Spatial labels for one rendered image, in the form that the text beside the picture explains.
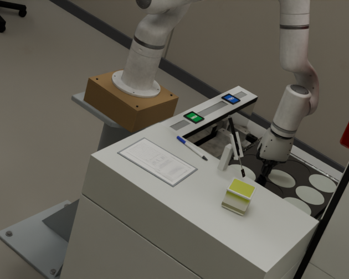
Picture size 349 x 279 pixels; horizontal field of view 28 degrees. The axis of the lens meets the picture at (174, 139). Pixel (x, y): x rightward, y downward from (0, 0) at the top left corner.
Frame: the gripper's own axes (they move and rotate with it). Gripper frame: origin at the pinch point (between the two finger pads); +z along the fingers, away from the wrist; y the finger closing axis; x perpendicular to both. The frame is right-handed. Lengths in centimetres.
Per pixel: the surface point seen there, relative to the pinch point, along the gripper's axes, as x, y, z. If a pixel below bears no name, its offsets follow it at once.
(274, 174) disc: -1.6, -4.3, 2.4
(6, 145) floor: -128, 82, 93
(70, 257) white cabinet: 15, 59, 36
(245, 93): -47.0, -2.1, -3.3
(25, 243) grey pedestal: -52, 69, 91
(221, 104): -34.8, 10.1, -3.1
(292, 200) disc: 12.0, -7.2, 2.5
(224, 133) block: -22.6, 10.1, 1.7
